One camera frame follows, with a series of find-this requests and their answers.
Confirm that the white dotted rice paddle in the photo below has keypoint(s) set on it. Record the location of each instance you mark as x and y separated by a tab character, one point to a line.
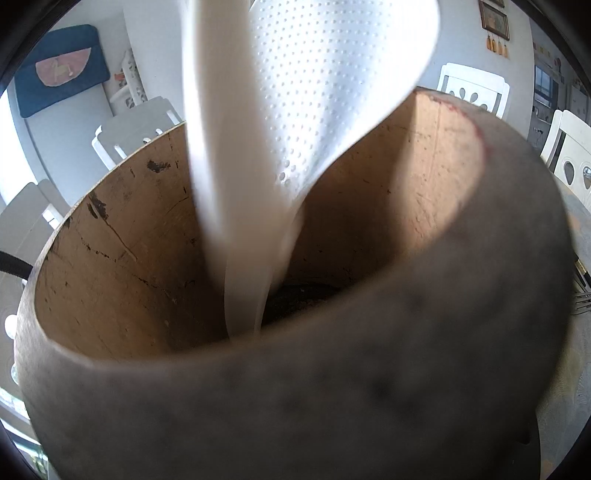
300	92

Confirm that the metal fork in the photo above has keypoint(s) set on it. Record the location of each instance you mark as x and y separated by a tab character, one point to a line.
582	304

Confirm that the white wooden chair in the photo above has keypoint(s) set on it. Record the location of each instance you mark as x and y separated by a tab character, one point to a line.
572	152
134	124
475	90

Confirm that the grey chair far left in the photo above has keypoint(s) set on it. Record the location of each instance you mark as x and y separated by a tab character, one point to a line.
27	217

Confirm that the orange hanging ornaments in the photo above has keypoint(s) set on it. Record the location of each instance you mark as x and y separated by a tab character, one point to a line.
496	47

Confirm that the small framed picture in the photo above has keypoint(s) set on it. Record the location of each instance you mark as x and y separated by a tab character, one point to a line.
494	21

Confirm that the blue wall hanging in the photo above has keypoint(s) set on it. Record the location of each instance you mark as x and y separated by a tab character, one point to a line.
60	69

